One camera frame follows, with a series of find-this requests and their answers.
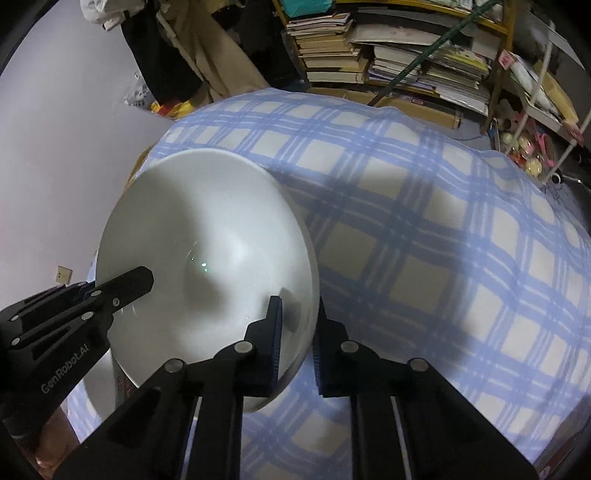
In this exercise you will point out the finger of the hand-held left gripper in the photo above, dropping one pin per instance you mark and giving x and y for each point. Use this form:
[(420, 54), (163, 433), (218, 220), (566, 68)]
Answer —
[(127, 286)]

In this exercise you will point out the pile of magazines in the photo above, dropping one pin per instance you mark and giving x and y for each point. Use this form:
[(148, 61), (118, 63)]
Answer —
[(443, 64)]

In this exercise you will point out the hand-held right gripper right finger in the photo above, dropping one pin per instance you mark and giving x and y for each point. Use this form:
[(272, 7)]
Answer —
[(318, 360)]

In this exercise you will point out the stack of old books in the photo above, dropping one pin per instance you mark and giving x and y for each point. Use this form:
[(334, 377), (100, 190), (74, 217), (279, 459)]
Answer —
[(328, 50)]

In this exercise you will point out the bamboo shelf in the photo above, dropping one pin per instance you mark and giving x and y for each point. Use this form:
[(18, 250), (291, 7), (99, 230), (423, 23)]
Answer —
[(501, 60)]

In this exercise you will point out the plastic bag of snacks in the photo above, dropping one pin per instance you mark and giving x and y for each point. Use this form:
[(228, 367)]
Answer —
[(175, 108)]

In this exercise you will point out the teal plastic package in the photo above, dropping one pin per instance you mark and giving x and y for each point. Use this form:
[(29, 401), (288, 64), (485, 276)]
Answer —
[(307, 5)]

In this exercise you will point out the white trolley cart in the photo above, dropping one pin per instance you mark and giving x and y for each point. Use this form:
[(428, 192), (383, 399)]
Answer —
[(544, 74)]

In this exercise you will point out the beige hanging coat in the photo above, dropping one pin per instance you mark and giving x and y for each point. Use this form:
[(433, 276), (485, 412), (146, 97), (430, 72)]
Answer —
[(221, 60)]

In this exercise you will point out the large plain white bowl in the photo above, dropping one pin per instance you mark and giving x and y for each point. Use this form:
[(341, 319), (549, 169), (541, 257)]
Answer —
[(207, 221)]

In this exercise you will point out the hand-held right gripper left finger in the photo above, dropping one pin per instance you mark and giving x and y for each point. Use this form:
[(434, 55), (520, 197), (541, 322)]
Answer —
[(276, 341)]

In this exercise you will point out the white printed puffer jacket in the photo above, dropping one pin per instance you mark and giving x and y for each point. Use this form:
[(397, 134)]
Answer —
[(99, 11)]

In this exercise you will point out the white wall socket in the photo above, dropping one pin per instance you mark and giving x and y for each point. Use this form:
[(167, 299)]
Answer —
[(63, 275)]

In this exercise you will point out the person's left hand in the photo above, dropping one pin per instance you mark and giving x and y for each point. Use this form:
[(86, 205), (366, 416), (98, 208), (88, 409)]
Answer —
[(53, 443)]

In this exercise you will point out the blue plaid blanket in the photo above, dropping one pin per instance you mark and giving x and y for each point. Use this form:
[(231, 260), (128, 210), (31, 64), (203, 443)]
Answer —
[(415, 230)]

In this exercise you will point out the white cherry print plate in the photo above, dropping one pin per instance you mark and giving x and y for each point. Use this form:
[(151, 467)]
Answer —
[(99, 387)]

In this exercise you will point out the dark green pole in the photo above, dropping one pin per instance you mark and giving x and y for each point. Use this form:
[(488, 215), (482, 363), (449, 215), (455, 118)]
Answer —
[(415, 62)]

